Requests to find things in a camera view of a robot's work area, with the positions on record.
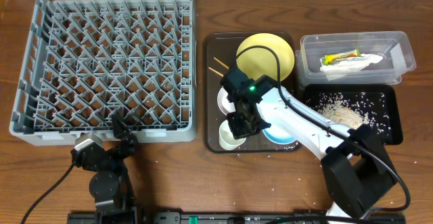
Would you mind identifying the white bowl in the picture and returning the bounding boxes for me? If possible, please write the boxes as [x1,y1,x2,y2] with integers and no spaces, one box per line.
[217,87,235,115]

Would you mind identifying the white green cup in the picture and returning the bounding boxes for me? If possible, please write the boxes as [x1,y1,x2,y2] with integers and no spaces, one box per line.
[219,120,246,151]

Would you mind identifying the light blue bowl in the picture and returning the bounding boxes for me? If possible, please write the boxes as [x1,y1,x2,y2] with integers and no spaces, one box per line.
[263,126,296,145]

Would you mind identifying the green snack wrapper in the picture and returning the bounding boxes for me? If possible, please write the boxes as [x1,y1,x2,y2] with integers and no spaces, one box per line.
[321,49,361,66]

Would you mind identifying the white tissue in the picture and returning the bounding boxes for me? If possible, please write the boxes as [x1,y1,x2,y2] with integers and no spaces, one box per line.
[320,53,383,81]

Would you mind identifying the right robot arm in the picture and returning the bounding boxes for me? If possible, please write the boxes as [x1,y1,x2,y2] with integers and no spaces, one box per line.
[221,68,397,218]

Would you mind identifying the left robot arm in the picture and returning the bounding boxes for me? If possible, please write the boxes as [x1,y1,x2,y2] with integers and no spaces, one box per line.
[69,113,139,223]

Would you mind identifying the black waste bin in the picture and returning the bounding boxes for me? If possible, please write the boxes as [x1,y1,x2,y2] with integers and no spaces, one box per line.
[302,84,403,145]

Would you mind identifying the rice and peanut waste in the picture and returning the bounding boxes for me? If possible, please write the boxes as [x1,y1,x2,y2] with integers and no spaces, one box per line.
[307,91,391,134]

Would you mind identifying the yellow plate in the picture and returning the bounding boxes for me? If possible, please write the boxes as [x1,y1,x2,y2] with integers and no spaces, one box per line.
[236,33,295,81]

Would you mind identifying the lower wooden chopstick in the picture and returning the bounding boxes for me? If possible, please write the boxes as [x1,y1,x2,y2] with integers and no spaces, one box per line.
[208,67,224,77]

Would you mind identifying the wooden chopstick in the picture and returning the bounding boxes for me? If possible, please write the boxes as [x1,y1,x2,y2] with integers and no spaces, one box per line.
[208,67,224,77]
[213,57,230,70]

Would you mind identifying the upper wooden chopstick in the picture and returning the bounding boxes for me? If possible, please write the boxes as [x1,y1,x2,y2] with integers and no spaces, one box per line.
[213,57,230,70]

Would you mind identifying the dark brown tray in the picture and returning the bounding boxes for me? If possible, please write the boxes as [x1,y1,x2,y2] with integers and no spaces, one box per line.
[203,32,302,154]

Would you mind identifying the grey dish rack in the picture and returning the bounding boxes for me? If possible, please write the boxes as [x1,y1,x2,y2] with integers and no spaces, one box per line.
[9,0,197,146]

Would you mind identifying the clear plastic bin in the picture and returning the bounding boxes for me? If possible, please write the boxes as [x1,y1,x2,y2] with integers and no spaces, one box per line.
[296,31,417,88]

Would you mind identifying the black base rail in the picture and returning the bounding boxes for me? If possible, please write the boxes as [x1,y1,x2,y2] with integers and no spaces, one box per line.
[66,211,407,224]

